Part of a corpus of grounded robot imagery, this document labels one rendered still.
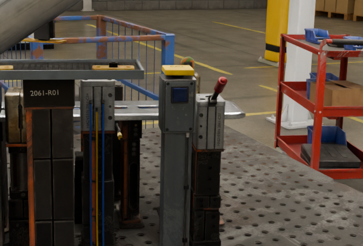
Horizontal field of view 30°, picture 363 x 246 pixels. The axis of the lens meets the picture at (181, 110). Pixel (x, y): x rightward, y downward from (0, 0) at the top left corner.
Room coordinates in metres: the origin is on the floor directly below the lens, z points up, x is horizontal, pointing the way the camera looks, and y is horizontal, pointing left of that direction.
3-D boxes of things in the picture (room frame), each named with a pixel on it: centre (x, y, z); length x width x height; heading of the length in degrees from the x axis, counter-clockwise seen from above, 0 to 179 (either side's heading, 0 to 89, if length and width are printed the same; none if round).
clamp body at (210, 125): (1.56, -0.06, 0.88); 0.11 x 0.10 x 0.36; 9
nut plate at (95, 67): (1.35, 0.14, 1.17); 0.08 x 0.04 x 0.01; 97
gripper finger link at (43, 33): (1.32, 0.28, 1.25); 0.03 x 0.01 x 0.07; 75
